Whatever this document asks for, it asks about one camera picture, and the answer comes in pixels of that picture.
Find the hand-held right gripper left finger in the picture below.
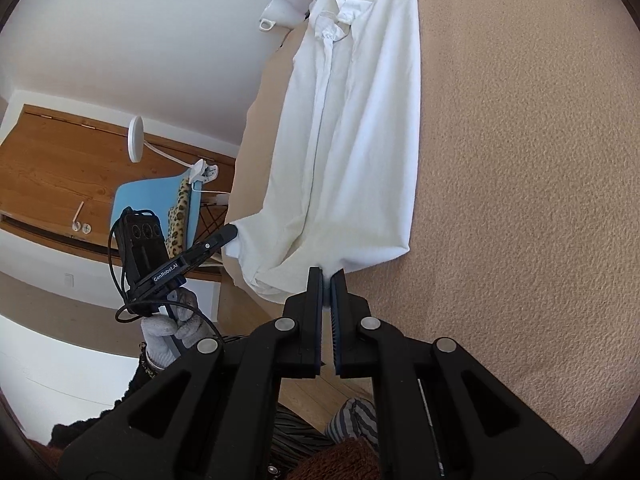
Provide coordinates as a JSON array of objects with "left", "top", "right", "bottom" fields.
[{"left": 60, "top": 266, "right": 325, "bottom": 480}]

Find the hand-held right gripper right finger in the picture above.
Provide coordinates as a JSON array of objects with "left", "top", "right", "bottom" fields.
[{"left": 329, "top": 268, "right": 586, "bottom": 480}]

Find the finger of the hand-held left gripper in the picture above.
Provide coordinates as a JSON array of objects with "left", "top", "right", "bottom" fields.
[{"left": 177, "top": 223, "right": 239, "bottom": 277}]

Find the white t-shirt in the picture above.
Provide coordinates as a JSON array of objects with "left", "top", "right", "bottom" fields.
[{"left": 222, "top": 0, "right": 422, "bottom": 305}]

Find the person's left hand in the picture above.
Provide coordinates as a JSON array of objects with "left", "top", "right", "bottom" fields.
[{"left": 140, "top": 287, "right": 201, "bottom": 372}]

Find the leopard print cloth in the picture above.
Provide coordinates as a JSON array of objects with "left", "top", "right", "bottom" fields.
[{"left": 165, "top": 180, "right": 193, "bottom": 261}]

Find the grey striped cloth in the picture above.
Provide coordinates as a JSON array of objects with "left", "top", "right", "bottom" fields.
[{"left": 325, "top": 397, "right": 381, "bottom": 453}]

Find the blue chair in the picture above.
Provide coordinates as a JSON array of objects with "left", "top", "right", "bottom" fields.
[{"left": 110, "top": 172, "right": 226, "bottom": 311}]

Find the dark pleated cloth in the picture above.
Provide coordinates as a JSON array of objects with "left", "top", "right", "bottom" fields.
[{"left": 270, "top": 400, "right": 333, "bottom": 466}]

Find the brown fuzzy cloth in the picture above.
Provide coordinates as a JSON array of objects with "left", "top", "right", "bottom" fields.
[{"left": 290, "top": 437, "right": 382, "bottom": 480}]

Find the white clip lamp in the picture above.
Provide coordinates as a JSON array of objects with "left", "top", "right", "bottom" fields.
[{"left": 128, "top": 116, "right": 221, "bottom": 183}]

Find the white mug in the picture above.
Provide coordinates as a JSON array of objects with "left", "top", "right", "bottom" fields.
[{"left": 258, "top": 0, "right": 311, "bottom": 32}]

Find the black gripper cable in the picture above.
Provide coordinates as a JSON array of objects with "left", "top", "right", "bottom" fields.
[{"left": 107, "top": 220, "right": 226, "bottom": 346}]

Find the white door handle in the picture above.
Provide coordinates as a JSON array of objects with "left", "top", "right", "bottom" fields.
[{"left": 70, "top": 201, "right": 94, "bottom": 235}]

